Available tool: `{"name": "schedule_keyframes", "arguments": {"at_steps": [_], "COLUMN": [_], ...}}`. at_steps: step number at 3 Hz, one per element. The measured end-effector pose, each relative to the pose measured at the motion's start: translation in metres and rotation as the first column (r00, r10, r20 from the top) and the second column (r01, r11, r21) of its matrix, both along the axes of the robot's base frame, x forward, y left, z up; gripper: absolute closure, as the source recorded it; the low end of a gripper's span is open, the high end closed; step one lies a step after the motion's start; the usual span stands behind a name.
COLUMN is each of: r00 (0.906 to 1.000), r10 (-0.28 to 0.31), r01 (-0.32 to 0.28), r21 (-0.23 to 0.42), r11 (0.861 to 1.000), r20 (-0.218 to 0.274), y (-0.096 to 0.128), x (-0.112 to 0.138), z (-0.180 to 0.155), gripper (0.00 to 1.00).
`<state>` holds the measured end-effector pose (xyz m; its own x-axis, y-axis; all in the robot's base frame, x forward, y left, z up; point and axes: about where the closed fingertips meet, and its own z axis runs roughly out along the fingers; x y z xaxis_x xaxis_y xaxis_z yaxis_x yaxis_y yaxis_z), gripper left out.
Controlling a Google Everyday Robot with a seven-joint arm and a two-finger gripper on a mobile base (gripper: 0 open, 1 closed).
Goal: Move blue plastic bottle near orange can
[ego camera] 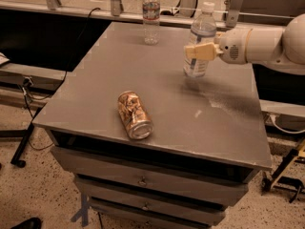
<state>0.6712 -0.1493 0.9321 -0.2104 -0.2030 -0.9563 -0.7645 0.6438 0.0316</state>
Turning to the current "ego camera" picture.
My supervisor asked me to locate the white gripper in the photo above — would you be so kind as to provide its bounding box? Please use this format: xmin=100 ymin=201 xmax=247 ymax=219
xmin=184 ymin=29 xmax=252 ymax=64

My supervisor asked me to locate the blue label plastic bottle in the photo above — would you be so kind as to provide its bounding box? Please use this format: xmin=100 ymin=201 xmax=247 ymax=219
xmin=183 ymin=1 xmax=218 ymax=78

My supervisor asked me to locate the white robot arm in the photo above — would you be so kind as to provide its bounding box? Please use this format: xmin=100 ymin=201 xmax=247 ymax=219
xmin=184 ymin=14 xmax=305 ymax=75

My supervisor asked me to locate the clear plastic water bottle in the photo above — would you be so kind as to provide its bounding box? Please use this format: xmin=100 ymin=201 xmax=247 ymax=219
xmin=142 ymin=0 xmax=160 ymax=45

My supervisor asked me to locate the crushed orange soda can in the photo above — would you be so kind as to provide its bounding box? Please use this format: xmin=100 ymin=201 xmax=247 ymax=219
xmin=117 ymin=91 xmax=153 ymax=139

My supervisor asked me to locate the grey drawer cabinet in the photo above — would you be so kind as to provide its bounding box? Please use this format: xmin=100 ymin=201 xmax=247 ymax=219
xmin=35 ymin=22 xmax=272 ymax=229

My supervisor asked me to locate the black yellow stand leg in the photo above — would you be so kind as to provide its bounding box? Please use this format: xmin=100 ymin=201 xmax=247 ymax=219
xmin=261 ymin=137 xmax=305 ymax=203

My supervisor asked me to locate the black table leg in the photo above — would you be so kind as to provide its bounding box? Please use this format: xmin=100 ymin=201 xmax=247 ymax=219
xmin=10 ymin=107 xmax=44 ymax=169

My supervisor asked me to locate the black shoe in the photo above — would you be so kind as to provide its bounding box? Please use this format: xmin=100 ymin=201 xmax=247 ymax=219
xmin=11 ymin=218 xmax=42 ymax=229

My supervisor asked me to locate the white cable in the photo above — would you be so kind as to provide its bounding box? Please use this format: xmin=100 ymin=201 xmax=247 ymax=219
xmin=269 ymin=113 xmax=305 ymax=135

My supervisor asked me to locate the black power cable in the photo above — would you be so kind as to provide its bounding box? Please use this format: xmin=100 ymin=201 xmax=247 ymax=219
xmin=18 ymin=7 xmax=102 ymax=151

